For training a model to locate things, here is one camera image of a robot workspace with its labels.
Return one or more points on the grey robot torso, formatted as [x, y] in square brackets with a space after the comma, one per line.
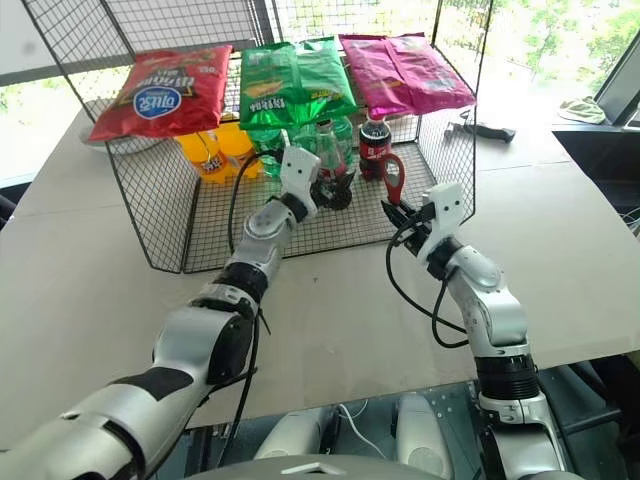
[310, 467]

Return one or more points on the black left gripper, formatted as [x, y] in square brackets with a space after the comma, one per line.
[325, 194]

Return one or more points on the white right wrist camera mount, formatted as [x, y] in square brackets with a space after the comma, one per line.
[447, 207]

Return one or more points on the green cloth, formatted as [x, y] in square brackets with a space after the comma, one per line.
[582, 111]

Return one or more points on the orange soda bottle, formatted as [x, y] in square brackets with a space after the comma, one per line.
[237, 145]
[205, 155]

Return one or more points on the red bottle opener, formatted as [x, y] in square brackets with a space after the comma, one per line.
[393, 190]

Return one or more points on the grey laptop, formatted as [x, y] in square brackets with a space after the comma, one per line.
[622, 85]

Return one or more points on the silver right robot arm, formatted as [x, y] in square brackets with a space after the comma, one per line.
[495, 310]

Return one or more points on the green plastic soda bottle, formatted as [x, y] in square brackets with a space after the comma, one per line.
[345, 132]
[265, 145]

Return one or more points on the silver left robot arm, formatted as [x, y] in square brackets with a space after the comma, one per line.
[200, 340]

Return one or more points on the black side table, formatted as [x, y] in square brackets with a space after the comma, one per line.
[600, 160]

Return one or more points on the green chips bag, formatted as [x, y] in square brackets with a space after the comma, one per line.
[322, 75]
[265, 90]

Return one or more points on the magenta chips bag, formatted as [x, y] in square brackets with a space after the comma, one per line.
[372, 75]
[430, 75]

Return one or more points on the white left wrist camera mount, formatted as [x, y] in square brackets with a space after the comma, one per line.
[299, 172]

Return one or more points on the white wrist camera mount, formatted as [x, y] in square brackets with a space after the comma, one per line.
[299, 172]
[447, 207]

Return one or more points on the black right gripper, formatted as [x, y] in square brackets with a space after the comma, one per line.
[417, 232]

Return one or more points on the silver robot leg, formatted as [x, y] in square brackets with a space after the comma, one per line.
[425, 440]
[295, 435]

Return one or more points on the silver left robot leg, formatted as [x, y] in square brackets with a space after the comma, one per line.
[295, 435]

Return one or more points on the cola bottle with red label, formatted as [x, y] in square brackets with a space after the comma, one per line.
[374, 145]

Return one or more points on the red chips bag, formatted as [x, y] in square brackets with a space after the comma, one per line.
[160, 95]

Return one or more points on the silver right robot leg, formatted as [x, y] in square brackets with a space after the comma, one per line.
[425, 440]

